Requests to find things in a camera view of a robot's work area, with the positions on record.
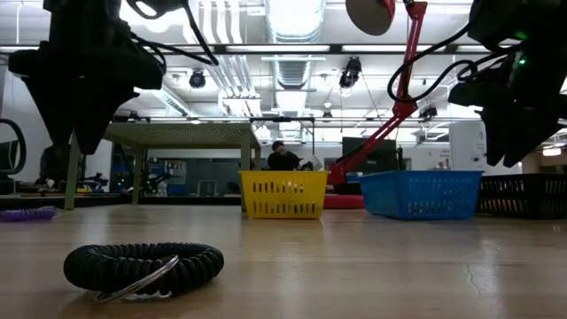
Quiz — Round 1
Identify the red desk lamp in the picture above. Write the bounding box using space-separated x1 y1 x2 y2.
322 0 429 210

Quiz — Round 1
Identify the white LED light bar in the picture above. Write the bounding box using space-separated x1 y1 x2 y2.
341 44 447 53
0 45 41 54
458 44 515 53
164 45 222 53
225 44 331 53

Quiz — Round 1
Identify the black monitor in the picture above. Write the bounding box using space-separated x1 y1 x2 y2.
341 136 399 175

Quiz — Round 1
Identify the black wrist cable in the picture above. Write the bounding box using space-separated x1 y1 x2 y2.
387 17 526 105
126 0 221 67

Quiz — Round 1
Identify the silver ventilation duct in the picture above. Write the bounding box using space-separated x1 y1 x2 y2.
264 0 327 92

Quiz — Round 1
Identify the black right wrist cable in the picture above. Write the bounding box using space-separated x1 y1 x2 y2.
387 17 526 105

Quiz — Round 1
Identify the yellow plastic basket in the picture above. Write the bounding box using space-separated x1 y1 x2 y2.
238 170 331 220

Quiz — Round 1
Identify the purple coil wristband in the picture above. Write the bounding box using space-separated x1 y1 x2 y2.
0 206 59 223

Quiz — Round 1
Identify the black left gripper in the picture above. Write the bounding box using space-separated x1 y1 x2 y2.
7 24 166 156

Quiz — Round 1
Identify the black coil wristband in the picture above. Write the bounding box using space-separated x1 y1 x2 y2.
62 241 226 305

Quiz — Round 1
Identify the blue plastic basket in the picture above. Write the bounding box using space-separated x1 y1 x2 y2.
346 169 484 222

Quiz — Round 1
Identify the white pillar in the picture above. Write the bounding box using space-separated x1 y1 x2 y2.
448 121 492 175

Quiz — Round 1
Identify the green perforated metal shelf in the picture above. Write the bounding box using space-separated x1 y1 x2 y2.
64 121 262 213

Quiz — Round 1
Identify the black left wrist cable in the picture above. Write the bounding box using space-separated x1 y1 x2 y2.
126 0 221 67

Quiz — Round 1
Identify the black plastic basket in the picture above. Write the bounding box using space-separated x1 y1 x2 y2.
476 173 567 221

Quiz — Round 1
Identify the person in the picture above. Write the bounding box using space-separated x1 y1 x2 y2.
267 140 302 172

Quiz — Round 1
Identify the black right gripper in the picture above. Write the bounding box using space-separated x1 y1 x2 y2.
447 48 567 169

